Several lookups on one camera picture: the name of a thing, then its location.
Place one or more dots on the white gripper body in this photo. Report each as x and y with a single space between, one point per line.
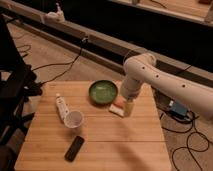
130 88

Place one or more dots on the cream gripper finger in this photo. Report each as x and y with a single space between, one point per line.
128 107

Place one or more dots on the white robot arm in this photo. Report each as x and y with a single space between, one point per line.
141 69

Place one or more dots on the white and orange block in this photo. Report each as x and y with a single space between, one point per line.
117 107

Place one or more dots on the green bowl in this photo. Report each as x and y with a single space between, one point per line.
102 92

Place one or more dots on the blue power box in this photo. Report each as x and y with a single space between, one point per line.
177 109

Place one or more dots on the white plastic cup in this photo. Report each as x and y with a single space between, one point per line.
74 119

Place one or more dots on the black remote control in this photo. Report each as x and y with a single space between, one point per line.
74 148

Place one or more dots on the white tube bottle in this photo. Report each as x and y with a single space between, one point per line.
61 106

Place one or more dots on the long wooden rail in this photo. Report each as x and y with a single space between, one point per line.
184 46

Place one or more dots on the white object on rail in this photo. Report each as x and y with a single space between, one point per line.
58 15

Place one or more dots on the black chair frame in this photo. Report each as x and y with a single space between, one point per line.
17 83

